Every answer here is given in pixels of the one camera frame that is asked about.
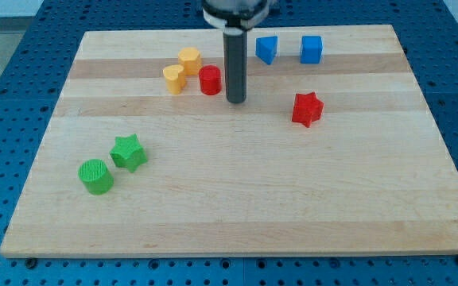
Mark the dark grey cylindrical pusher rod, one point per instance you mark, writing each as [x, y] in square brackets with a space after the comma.
[235, 62]

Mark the red cylinder block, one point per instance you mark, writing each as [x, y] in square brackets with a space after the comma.
[210, 80]

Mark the green cylinder block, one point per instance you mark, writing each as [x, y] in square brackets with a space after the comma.
[95, 176]

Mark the green star block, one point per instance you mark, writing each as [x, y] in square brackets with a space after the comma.
[128, 153]

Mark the yellow hexagon block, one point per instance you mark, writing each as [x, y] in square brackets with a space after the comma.
[190, 58]

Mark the red star block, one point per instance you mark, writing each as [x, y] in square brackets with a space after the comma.
[307, 108]

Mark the yellow heart block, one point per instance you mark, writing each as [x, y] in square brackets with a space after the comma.
[175, 78]

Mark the blue triangle block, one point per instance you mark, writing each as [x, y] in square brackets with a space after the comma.
[266, 48]

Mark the blue cube block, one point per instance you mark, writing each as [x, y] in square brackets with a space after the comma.
[311, 49]

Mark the light wooden board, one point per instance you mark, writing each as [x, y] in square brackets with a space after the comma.
[372, 177]

